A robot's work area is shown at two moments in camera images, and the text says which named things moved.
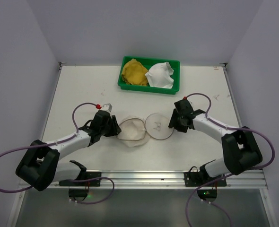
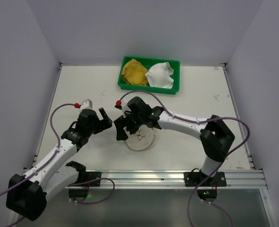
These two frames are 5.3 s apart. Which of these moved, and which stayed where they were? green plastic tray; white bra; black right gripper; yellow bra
Moved: black right gripper
Stayed: white bra; yellow bra; green plastic tray
